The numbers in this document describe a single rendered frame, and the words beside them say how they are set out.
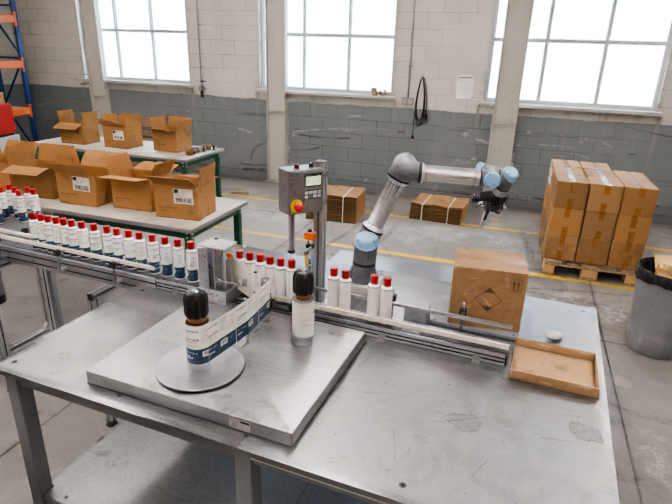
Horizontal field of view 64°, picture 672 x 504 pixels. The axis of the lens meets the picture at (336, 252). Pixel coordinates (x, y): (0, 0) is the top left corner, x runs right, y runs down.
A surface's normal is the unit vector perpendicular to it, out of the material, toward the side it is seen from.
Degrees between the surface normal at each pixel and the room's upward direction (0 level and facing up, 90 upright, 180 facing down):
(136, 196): 90
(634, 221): 88
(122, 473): 0
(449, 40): 90
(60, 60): 90
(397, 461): 0
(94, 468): 0
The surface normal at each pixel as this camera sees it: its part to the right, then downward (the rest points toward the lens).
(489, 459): 0.03, -0.93
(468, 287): -0.25, 0.34
